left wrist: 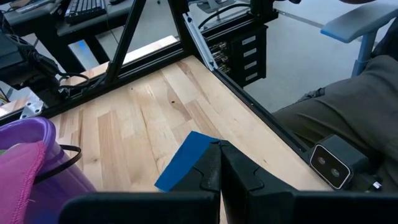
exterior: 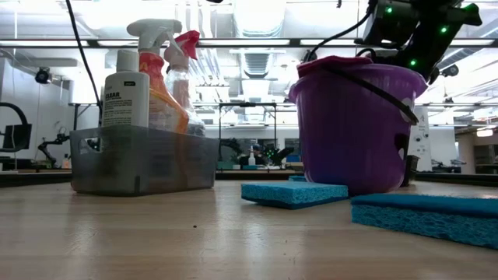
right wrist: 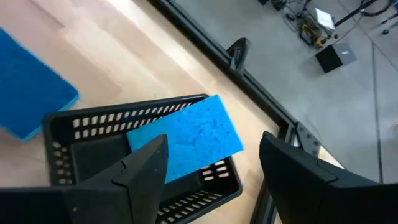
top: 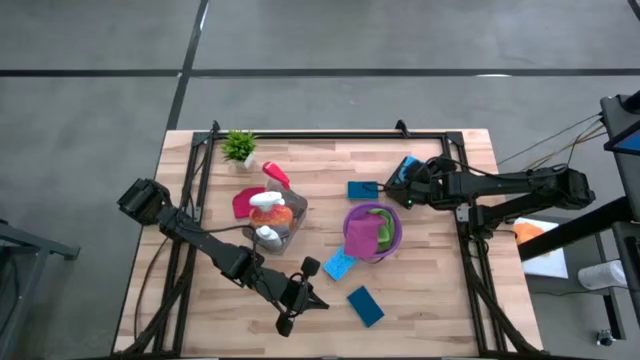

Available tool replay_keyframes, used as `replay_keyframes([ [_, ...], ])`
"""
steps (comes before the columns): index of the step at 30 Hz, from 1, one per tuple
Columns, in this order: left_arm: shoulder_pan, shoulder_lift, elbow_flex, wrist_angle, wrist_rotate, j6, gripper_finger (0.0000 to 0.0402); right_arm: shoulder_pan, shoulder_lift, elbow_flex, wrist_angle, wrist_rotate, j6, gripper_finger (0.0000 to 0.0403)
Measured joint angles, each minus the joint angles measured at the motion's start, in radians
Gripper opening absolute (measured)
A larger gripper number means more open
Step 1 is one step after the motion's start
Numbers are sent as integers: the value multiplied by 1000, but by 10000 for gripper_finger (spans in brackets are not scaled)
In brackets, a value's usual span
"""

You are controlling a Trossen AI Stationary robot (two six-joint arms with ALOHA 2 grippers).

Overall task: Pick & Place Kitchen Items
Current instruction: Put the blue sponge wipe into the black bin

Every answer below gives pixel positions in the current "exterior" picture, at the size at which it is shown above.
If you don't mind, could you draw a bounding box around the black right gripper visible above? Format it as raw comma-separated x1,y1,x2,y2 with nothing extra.
363,0,440,85

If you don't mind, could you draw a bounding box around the purple cloth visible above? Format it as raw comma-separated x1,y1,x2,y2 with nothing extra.
297,54,374,79

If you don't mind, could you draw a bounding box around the purple plastic bucket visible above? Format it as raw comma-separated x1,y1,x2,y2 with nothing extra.
288,56,429,197

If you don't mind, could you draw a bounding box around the clear spray bottle red trigger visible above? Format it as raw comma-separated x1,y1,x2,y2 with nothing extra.
163,30,206,138

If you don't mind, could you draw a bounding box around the orange spray bottle white trigger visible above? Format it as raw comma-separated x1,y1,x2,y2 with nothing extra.
126,18,191,135

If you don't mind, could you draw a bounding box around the clear grey plastic bin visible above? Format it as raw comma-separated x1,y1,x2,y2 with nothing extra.
69,124,220,197

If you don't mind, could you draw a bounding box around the white labelled plastic bottle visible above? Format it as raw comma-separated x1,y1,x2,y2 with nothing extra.
101,49,151,128

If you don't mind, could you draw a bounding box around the black overhead crossbar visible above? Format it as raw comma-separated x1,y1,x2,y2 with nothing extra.
0,37,498,49

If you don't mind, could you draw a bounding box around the white background column unit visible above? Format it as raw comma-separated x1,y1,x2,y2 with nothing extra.
412,107,432,172

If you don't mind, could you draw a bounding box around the person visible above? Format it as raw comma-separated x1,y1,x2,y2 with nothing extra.
239,143,269,167

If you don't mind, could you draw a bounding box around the black background monitor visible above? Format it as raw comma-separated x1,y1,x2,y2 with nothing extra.
2,124,33,153

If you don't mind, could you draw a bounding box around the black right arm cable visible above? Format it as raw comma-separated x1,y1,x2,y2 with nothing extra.
303,11,386,64

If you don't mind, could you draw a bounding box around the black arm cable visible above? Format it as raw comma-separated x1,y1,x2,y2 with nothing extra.
64,0,103,117
303,11,386,64

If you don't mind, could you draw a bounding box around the black ceiling-mounted camera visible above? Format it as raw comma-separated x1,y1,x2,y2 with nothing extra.
34,66,52,85
438,64,460,79

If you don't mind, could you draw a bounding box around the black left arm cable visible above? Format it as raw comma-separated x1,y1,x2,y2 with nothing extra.
64,0,103,117

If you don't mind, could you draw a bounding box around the black looped cable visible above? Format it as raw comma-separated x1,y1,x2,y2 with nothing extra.
0,101,30,153

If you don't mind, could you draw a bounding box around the black aluminium table frame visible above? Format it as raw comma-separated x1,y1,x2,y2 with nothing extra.
0,169,498,188

